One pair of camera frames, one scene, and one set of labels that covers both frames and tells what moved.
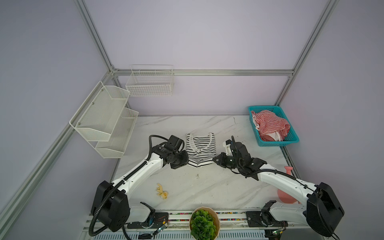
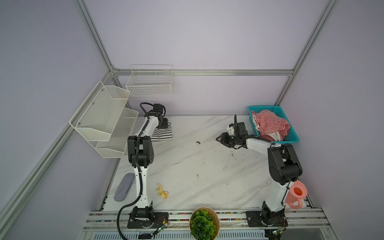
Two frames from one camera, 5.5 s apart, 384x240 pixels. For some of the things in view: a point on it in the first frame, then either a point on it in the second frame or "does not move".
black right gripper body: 225,161 -> 233,140
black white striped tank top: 200,150 -> 161,134
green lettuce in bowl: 204,224 does not move
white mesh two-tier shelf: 104,122 does not move
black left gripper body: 179,160 -> 163,124
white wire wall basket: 151,80 does not move
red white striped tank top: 271,127 does not move
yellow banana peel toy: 163,194 does not move
